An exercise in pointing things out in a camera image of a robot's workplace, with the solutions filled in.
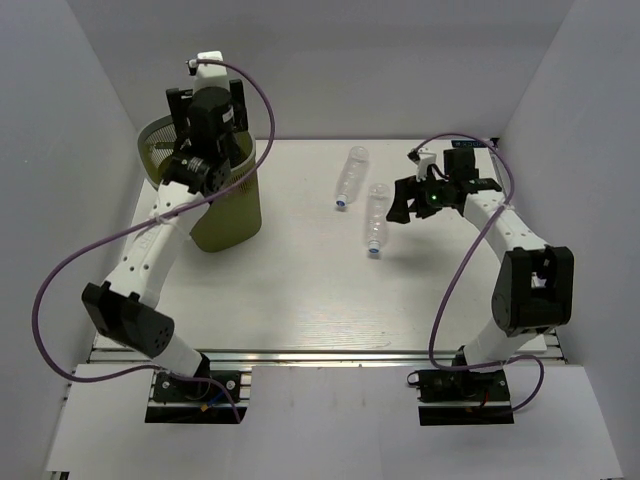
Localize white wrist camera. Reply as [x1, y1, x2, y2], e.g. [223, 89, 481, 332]
[187, 51, 229, 93]
[407, 147, 437, 182]

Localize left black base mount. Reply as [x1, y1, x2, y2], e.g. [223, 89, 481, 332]
[145, 370, 249, 425]

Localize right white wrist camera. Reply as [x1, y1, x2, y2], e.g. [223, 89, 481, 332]
[407, 147, 437, 182]

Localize clear bottle blue cap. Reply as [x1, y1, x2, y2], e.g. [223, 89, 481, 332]
[365, 183, 391, 255]
[334, 146, 370, 210]

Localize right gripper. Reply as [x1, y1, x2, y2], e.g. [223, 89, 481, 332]
[387, 169, 454, 224]

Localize clear bottle blue cap back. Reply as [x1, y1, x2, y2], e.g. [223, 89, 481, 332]
[334, 146, 370, 210]

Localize blue label sticker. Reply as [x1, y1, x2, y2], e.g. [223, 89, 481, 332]
[451, 139, 487, 148]

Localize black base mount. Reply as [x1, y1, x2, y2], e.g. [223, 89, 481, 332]
[145, 370, 249, 425]
[407, 370, 514, 427]

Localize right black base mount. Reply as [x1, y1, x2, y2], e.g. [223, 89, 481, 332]
[407, 370, 514, 427]

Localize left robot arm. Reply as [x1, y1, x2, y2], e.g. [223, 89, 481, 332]
[82, 80, 247, 399]

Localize olive green mesh bin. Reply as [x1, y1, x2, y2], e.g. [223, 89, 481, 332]
[137, 116, 262, 253]

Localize aluminium front rail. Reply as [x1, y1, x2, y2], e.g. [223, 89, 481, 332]
[88, 348, 431, 365]

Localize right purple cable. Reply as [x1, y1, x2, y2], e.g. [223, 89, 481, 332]
[412, 132, 546, 414]

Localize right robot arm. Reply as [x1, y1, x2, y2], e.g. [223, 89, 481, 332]
[386, 148, 574, 399]

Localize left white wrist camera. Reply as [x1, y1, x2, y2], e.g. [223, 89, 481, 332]
[187, 51, 229, 93]

